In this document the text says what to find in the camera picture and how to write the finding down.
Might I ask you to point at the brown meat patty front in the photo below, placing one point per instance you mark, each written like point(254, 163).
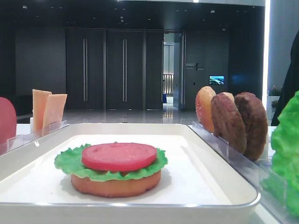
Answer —
point(228, 122)

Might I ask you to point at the brown meat patty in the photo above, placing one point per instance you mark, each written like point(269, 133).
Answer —
point(228, 122)
point(256, 127)

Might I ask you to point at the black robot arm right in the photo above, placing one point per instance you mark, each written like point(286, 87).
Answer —
point(291, 83)

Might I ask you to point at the red tomato slice on stack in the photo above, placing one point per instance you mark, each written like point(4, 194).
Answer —
point(118, 156)

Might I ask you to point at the green lettuce leaf on bun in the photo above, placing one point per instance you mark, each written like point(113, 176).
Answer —
point(69, 162)

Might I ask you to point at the orange cheese slice front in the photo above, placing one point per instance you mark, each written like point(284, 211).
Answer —
point(53, 112)

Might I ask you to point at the orange cheese slice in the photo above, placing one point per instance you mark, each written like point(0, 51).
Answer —
point(53, 112)
point(39, 104)

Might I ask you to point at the brown meat patty rear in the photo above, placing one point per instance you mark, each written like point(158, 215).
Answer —
point(256, 127)

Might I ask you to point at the orange cheese slice rear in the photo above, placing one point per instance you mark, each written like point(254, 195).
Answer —
point(39, 104)

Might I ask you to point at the green lettuce leaf standing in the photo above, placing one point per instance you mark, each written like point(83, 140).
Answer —
point(287, 140)

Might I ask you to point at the red tomato slice standing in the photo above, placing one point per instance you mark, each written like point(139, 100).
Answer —
point(8, 120)

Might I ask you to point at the sesame bun top far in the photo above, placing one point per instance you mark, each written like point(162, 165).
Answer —
point(203, 107)

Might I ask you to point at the sesame bun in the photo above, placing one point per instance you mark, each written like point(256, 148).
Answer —
point(230, 96)
point(203, 107)

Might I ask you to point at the dark double door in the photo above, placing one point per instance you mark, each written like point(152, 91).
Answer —
point(114, 69)

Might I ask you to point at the bottom bun slice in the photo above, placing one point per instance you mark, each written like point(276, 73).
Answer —
point(116, 188)

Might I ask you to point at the sesame bun top near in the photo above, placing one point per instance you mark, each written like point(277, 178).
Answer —
point(230, 96)

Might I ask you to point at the white rectangular tray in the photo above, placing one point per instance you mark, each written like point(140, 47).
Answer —
point(197, 185)

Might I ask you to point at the potted flower plant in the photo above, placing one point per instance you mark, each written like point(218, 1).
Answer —
point(272, 101)

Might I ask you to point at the wall monitor screen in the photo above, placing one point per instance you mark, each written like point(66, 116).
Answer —
point(216, 80)

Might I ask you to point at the clear acrylic rail left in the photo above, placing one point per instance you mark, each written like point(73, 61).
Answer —
point(21, 139)

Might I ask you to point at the clear acrylic rail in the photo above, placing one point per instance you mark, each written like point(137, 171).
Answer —
point(270, 210)
point(21, 139)

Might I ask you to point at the clear acrylic rail right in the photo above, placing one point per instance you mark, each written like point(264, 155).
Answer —
point(270, 210)

